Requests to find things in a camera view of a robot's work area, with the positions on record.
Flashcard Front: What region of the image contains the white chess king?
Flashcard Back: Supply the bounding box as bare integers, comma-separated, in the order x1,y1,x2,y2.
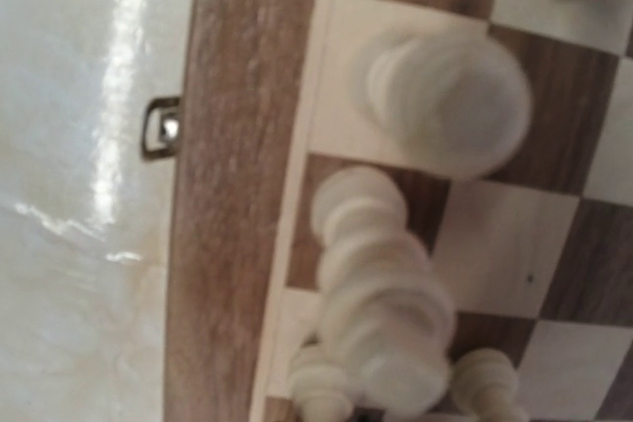
289,166,457,421

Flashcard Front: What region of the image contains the white piece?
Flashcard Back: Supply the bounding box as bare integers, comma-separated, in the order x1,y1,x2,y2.
355,29,533,180

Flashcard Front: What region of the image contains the metal board clasp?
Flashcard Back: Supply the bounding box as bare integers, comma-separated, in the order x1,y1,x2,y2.
140,96,181,162

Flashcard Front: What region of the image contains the wooden chess board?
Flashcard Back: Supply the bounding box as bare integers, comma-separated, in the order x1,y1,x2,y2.
163,0,632,421

